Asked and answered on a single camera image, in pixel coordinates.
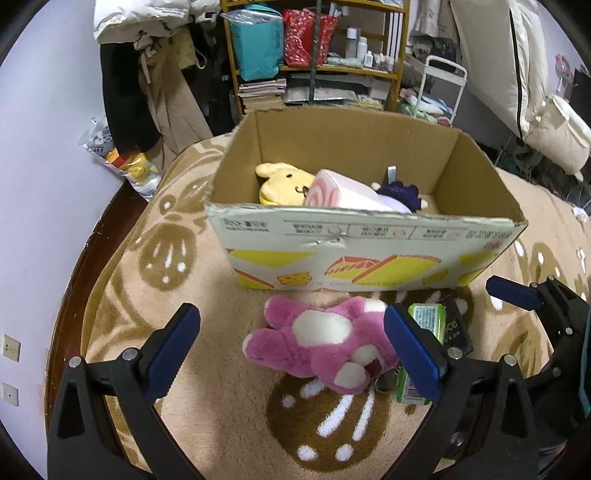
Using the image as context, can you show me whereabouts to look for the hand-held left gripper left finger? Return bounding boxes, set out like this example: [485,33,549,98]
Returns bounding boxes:
[46,302,202,480]

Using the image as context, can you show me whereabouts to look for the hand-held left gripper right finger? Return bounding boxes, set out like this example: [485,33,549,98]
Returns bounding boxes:
[383,303,541,480]

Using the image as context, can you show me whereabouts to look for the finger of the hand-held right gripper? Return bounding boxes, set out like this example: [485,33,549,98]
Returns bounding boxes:
[486,275,591,352]

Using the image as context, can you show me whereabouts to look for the pink plush bear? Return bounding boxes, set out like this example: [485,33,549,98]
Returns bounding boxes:
[242,296,400,396]

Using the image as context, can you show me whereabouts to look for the printed cardboard box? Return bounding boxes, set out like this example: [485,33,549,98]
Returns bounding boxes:
[204,108,528,292]

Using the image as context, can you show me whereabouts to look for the purple white plush doll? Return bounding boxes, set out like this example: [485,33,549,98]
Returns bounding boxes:
[373,181,424,214]

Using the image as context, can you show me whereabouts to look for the pink white cake roll plush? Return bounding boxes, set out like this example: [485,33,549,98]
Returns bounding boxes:
[302,169,403,213]

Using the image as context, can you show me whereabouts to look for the yellow plush doll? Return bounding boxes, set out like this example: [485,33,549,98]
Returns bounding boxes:
[255,161,319,206]

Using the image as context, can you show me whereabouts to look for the green tissue packet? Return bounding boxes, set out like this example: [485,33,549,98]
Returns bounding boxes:
[394,302,448,405]

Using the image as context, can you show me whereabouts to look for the black packet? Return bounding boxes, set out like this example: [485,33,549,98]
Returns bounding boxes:
[434,295,475,356]

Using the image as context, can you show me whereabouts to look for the beige brown patterned blanket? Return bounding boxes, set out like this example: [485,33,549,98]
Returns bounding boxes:
[83,134,591,480]

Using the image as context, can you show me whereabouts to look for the clear plastic bag of toys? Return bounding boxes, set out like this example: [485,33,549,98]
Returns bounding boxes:
[78,115,165,202]

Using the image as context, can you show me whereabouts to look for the black monitor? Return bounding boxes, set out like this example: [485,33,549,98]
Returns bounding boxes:
[573,65,591,103]

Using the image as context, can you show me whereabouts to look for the pink small fan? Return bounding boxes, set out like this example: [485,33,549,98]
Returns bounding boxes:
[554,53,576,100]

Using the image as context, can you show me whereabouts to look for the cream padded recliner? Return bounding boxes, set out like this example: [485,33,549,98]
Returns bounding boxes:
[450,0,591,176]

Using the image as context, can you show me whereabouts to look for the white utility cart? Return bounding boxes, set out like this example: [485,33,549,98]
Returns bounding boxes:
[399,54,468,127]

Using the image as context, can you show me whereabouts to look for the wooden shelf rack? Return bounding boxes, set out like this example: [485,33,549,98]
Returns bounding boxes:
[221,0,411,114]

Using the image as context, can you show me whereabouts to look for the beige hanging trousers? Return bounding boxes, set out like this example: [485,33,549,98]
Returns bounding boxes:
[139,34,216,158]

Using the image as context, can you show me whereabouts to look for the black hanging coat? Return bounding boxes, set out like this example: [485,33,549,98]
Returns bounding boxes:
[100,41,160,153]

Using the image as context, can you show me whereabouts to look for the pile of papers and magazines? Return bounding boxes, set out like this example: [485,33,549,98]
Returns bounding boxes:
[284,74,387,112]

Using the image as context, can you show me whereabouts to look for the stack of old books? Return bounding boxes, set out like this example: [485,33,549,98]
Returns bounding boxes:
[238,78,287,116]

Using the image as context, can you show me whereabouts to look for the black hanging bag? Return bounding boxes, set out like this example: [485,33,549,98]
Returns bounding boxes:
[203,28,241,135]

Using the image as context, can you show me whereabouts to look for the white upright binders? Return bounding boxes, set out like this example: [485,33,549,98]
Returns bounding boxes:
[385,11,403,64]

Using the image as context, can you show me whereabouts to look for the row of small bottles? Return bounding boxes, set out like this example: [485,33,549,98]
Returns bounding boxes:
[345,27,397,71]

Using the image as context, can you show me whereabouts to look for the green pole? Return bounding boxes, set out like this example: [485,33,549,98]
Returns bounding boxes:
[310,0,324,105]

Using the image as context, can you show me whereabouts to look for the teal bag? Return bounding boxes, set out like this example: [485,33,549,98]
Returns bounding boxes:
[222,4,285,80]

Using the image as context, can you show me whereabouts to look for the red gift bag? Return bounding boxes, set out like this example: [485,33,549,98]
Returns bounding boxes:
[283,9,341,66]

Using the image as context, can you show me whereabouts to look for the white puffer jacket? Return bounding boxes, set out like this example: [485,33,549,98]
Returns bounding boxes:
[93,0,222,45]

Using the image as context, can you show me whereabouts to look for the metal keychain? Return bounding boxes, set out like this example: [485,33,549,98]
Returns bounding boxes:
[374,364,400,393]

